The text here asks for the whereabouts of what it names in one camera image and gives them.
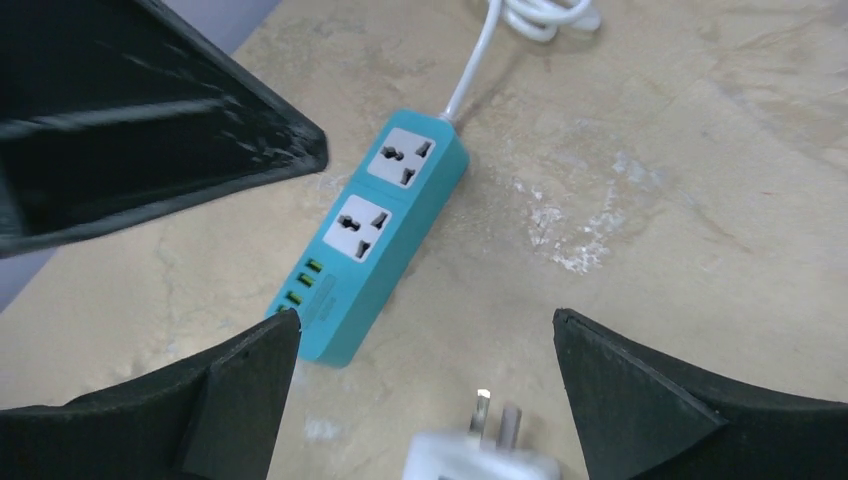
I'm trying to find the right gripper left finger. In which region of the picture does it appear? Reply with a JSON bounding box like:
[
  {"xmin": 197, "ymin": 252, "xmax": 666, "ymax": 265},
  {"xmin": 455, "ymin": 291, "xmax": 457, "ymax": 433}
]
[{"xmin": 1, "ymin": 310, "xmax": 301, "ymax": 479}]

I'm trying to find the white plug adapter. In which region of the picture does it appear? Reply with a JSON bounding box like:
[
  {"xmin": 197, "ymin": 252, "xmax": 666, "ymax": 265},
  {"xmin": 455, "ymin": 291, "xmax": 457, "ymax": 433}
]
[{"xmin": 401, "ymin": 389, "xmax": 562, "ymax": 480}]

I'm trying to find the white power strip cord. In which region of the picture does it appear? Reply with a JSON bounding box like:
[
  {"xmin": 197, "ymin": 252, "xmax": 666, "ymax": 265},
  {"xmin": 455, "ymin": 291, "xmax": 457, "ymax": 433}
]
[{"xmin": 439, "ymin": 0, "xmax": 603, "ymax": 125}]

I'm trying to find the teal power strip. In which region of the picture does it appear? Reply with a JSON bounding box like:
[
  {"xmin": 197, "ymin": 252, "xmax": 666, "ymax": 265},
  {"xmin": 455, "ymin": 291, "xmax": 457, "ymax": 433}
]
[{"xmin": 267, "ymin": 110, "xmax": 470, "ymax": 368}]

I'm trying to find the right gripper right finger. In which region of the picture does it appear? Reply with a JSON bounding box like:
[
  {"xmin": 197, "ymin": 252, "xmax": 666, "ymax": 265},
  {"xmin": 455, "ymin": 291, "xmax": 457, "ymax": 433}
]
[{"xmin": 553, "ymin": 309, "xmax": 847, "ymax": 479}]

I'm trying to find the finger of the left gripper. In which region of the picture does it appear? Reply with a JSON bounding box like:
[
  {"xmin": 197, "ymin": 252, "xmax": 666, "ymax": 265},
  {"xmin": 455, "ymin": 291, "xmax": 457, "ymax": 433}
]
[{"xmin": 1, "ymin": 1, "xmax": 329, "ymax": 258}]

